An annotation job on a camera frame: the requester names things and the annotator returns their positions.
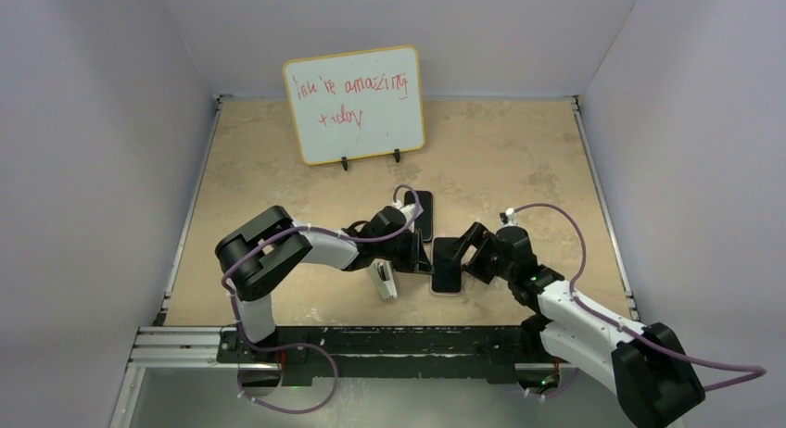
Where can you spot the whiteboard with red writing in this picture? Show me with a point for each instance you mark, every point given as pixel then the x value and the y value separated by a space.
pixel 357 104

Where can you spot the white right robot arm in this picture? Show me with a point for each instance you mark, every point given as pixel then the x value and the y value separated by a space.
pixel 627 357

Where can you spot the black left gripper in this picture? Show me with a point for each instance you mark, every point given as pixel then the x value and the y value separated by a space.
pixel 415 259

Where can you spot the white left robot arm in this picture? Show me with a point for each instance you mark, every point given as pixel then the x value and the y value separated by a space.
pixel 259 255

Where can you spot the dark smartphone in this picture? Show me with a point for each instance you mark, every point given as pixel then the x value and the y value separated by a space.
pixel 445 272

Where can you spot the silver stapler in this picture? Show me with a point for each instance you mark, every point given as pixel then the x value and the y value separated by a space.
pixel 384 280

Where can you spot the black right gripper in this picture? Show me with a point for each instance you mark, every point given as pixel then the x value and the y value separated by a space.
pixel 480 239

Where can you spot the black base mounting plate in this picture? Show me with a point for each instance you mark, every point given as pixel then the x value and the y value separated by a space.
pixel 506 354

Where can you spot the black phone case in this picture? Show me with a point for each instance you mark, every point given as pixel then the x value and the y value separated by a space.
pixel 423 224

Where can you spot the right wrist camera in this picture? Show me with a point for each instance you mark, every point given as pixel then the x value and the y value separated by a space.
pixel 508 217

